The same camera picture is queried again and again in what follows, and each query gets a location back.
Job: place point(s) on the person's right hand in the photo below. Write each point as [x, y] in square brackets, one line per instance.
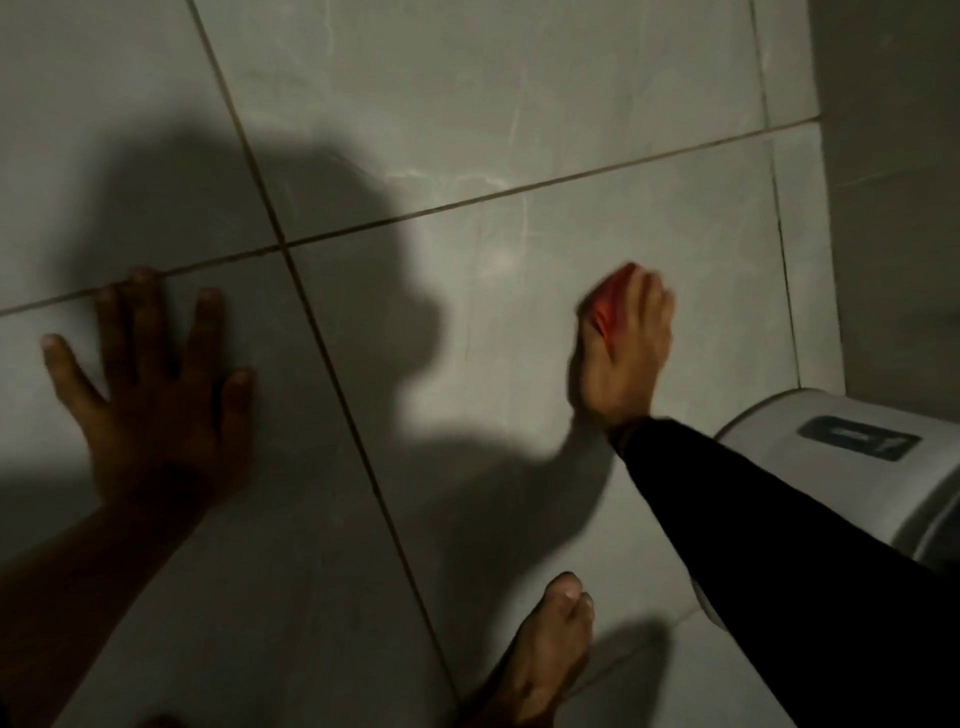
[621, 375]

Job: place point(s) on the person's left hand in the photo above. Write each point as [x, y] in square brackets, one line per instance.
[161, 442]

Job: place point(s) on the person's left middle finger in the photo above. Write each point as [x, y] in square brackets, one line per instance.
[151, 322]

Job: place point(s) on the person's right fingers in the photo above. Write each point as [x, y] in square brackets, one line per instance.
[649, 309]

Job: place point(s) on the person's left thumb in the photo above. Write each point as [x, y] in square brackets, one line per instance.
[236, 414]

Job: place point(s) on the person's left little finger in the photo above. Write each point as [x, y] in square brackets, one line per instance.
[73, 376]

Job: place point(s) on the red scrubbing sponge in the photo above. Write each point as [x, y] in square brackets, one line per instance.
[606, 304]

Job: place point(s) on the person's left forearm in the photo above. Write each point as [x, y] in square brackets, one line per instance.
[56, 607]

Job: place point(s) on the person's right forearm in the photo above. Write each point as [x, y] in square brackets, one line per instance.
[780, 570]

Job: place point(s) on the white appliance with dark label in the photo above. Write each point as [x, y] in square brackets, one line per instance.
[840, 450]

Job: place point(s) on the person's bare foot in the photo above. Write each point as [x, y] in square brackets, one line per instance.
[541, 652]

